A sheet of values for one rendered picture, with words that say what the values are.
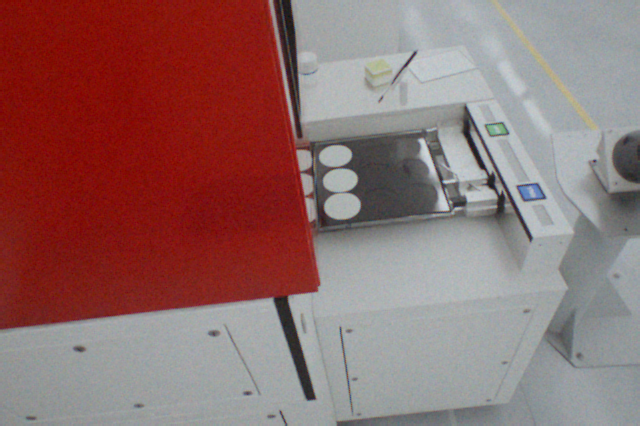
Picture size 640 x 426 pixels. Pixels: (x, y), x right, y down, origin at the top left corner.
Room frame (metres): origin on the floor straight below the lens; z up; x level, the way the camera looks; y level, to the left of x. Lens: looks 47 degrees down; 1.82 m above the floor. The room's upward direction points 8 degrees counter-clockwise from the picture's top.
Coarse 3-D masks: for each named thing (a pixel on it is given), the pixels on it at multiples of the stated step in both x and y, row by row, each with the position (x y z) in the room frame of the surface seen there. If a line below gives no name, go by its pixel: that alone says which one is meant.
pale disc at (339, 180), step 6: (330, 174) 1.01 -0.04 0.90; (336, 174) 1.01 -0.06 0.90; (342, 174) 1.00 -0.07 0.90; (348, 174) 1.00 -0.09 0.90; (354, 174) 1.00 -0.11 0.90; (324, 180) 0.99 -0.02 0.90; (330, 180) 0.99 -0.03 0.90; (336, 180) 0.98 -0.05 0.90; (342, 180) 0.98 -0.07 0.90; (348, 180) 0.97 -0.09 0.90; (354, 180) 0.97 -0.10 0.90; (324, 186) 0.97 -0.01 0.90; (330, 186) 0.96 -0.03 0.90; (336, 186) 0.96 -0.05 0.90; (342, 186) 0.95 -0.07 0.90; (348, 186) 0.95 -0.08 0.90
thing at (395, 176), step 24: (336, 144) 1.15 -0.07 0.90; (360, 144) 1.13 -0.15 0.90; (384, 144) 1.11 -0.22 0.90; (408, 144) 1.10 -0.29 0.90; (336, 168) 1.04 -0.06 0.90; (360, 168) 1.02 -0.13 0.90; (384, 168) 1.00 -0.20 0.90; (408, 168) 0.99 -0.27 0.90; (432, 168) 0.97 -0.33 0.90; (336, 192) 0.93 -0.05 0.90; (360, 192) 0.92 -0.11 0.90; (384, 192) 0.91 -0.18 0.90; (408, 192) 0.89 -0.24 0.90; (432, 192) 0.88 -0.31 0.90; (360, 216) 0.83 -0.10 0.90; (384, 216) 0.82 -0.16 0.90
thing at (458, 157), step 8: (440, 136) 1.14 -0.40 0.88; (448, 136) 1.13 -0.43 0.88; (456, 136) 1.12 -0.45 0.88; (440, 144) 1.10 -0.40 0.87; (448, 144) 1.09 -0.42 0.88; (456, 144) 1.09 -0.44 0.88; (464, 144) 1.08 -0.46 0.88; (448, 152) 1.05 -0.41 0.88; (456, 152) 1.05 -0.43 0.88; (464, 152) 1.04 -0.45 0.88; (448, 160) 1.02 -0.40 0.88; (456, 160) 1.01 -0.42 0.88; (464, 160) 1.01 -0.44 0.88; (472, 160) 1.00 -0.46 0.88; (456, 168) 0.98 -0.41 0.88; (464, 168) 0.97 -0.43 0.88; (472, 168) 0.97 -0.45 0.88; (456, 176) 0.95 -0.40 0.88; (456, 184) 0.92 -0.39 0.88; (464, 192) 0.88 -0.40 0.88; (464, 208) 0.83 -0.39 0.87; (472, 208) 0.82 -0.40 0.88; (480, 208) 0.81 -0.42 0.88; (488, 208) 0.81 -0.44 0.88; (496, 208) 0.81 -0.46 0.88; (472, 216) 0.81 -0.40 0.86
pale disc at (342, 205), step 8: (328, 200) 0.91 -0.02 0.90; (336, 200) 0.90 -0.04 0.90; (344, 200) 0.90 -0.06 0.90; (352, 200) 0.89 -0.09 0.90; (328, 208) 0.88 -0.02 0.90; (336, 208) 0.87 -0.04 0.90; (344, 208) 0.87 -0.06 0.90; (352, 208) 0.86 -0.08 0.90; (336, 216) 0.84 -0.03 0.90; (344, 216) 0.84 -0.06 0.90; (352, 216) 0.83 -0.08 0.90
